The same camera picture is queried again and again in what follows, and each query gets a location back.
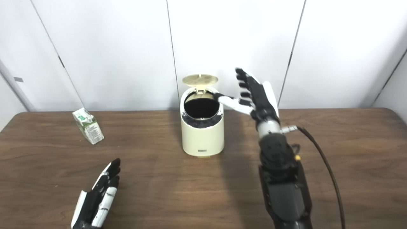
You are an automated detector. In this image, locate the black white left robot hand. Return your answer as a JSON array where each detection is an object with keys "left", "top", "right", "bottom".
[{"left": 71, "top": 158, "right": 121, "bottom": 229}]

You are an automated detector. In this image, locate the cream-colored cylindrical bin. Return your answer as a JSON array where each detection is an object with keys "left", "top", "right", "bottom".
[{"left": 180, "top": 86, "right": 224, "bottom": 158}]

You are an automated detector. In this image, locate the white green milk carton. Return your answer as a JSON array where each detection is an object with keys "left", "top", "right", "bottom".
[{"left": 72, "top": 108, "right": 105, "bottom": 145}]

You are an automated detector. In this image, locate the cream round bin lid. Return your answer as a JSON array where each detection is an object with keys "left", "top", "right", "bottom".
[{"left": 182, "top": 74, "right": 219, "bottom": 93}]

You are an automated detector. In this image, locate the black bin liner bag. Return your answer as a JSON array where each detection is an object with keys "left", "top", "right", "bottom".
[{"left": 182, "top": 91, "right": 222, "bottom": 128}]

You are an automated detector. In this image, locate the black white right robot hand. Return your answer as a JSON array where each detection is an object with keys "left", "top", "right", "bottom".
[{"left": 212, "top": 68, "right": 281, "bottom": 125}]

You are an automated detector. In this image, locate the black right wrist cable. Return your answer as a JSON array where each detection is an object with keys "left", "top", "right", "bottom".
[{"left": 281, "top": 126, "right": 346, "bottom": 229}]

